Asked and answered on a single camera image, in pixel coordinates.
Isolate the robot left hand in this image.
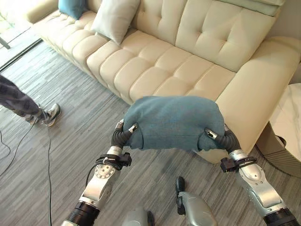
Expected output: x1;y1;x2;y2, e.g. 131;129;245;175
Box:
110;118;139;152

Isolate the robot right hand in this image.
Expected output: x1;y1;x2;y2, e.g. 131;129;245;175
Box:
204;124;242;153

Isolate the large teal cushion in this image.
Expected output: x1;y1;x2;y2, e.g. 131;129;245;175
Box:
123;95;226;152

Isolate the cream tufted leather sofa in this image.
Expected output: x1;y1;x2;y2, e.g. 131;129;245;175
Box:
25;0;301;164

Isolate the white marble side table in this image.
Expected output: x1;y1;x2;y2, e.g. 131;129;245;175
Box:
255;82;301;177

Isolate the robot right leg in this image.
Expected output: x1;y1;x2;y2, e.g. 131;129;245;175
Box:
175;176;217;226

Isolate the robot leg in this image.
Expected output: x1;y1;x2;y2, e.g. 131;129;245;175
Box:
121;205;155;226
175;176;217;226

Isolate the robot left leg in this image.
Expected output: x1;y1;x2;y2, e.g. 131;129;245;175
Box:
121;205;155;226

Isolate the person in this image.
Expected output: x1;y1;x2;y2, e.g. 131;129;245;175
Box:
0;74;62;128

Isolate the white cushion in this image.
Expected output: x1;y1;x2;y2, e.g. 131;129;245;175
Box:
90;0;141;45

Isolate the black sliding door track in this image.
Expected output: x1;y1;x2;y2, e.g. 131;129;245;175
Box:
0;38;43;71

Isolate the pale green folded blanket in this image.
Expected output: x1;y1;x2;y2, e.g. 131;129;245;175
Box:
227;0;286;16

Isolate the small teal cushion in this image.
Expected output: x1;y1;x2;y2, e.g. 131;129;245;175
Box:
58;0;89;21

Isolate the black floor cable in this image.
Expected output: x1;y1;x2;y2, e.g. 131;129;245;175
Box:
46;122;53;226

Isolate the thin grey floor cable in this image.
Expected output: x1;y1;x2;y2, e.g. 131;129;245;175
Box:
0;115;40;177

